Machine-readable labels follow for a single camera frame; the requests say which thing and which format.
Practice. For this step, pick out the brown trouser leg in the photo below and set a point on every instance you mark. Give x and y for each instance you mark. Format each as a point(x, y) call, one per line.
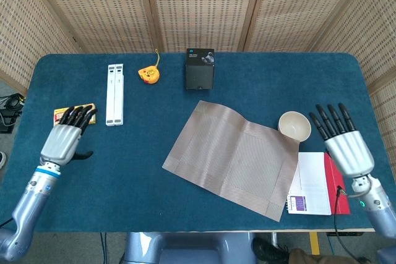
point(309, 256)

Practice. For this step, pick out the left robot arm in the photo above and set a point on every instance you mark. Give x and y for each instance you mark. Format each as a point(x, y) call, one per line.
point(31, 196)

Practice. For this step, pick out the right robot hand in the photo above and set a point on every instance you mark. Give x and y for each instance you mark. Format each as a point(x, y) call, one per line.
point(346, 149)

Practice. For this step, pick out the gray woven placemat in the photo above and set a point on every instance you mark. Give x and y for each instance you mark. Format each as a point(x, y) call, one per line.
point(232, 159)

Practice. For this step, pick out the red hardcover book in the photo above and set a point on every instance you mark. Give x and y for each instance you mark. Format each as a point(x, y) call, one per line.
point(332, 171)

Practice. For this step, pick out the white table leg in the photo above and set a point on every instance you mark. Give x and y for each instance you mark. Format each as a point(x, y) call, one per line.
point(274, 239)

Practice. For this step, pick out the woven folding screen panel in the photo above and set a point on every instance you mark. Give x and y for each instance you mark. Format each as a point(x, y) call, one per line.
point(294, 7)
point(371, 29)
point(201, 4)
point(102, 7)
point(24, 29)

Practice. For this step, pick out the black cardboard box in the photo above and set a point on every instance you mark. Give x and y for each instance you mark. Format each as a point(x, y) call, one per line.
point(199, 75)

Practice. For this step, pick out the white sneaker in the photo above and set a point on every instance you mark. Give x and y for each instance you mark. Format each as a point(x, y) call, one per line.
point(2, 160)

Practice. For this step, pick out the yellow curry roux box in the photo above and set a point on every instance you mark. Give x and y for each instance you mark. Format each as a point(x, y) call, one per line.
point(58, 117)

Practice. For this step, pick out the blue-gray robot torso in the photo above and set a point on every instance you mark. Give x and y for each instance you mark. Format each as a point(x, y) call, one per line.
point(185, 248)

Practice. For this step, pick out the blue table cover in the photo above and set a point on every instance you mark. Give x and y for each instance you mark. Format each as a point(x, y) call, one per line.
point(247, 91)

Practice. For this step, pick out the white bowl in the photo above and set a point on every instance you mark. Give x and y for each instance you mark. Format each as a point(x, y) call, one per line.
point(294, 126)

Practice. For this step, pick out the black shoe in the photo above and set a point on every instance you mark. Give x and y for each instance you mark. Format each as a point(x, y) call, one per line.
point(266, 250)

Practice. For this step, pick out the white spiral notebook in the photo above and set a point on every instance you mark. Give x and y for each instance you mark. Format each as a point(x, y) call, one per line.
point(309, 177)

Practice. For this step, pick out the yellow tape measure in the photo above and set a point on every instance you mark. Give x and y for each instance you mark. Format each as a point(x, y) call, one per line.
point(148, 75)

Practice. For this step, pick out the white folding stand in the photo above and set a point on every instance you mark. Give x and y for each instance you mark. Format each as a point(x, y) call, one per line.
point(114, 97)

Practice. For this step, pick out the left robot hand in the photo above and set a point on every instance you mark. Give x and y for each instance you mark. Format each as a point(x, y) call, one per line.
point(62, 143)

